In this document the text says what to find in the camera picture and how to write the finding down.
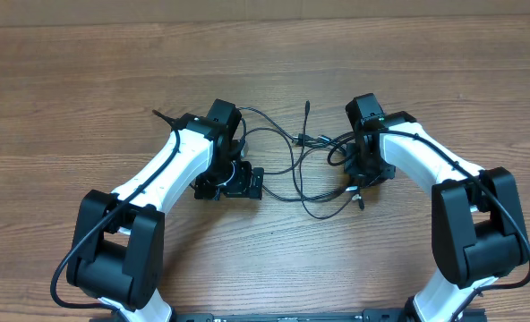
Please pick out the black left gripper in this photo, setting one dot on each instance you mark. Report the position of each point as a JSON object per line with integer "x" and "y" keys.
{"x": 241, "y": 188}

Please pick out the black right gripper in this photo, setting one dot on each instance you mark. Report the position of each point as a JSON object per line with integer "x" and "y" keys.
{"x": 370, "y": 172}

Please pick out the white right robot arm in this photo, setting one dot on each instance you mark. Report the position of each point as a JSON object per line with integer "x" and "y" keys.
{"x": 479, "y": 238}

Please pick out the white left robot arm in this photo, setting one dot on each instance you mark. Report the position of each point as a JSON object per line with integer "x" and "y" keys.
{"x": 118, "y": 242}

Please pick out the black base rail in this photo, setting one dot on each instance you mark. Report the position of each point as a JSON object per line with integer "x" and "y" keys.
{"x": 314, "y": 315}

